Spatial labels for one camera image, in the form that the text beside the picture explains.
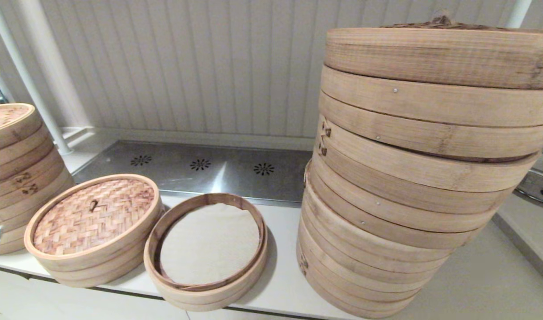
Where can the thin white pole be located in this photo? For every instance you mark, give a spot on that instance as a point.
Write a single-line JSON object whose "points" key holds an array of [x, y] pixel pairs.
{"points": [[19, 58], [519, 11]]}

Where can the perforated stainless steel panel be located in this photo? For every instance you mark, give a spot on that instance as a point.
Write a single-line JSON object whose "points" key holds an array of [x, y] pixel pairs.
{"points": [[235, 178]]}

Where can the beige cabinet door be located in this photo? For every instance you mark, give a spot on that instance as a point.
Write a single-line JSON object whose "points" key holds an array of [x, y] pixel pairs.
{"points": [[4, 293]]}

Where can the small woven bamboo steamer lid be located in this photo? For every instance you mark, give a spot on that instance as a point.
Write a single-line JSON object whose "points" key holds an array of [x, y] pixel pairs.
{"points": [[93, 213]]}

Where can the round steel basin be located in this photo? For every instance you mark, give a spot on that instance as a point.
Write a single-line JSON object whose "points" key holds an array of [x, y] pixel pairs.
{"points": [[536, 189]]}

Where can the large woven bamboo steamer lid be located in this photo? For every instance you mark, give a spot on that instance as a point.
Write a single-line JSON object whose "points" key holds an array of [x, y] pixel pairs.
{"points": [[431, 55], [4, 122]]}

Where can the small bamboo steamer basket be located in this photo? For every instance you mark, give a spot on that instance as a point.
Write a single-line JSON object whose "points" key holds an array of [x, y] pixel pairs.
{"points": [[98, 276], [209, 300]]}

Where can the thick white column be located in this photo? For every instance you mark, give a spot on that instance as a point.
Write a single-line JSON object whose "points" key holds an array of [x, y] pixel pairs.
{"points": [[52, 58]]}

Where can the beige steamer liner cloth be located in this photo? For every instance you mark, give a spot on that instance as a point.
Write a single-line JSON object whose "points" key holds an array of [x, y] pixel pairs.
{"points": [[209, 244]]}

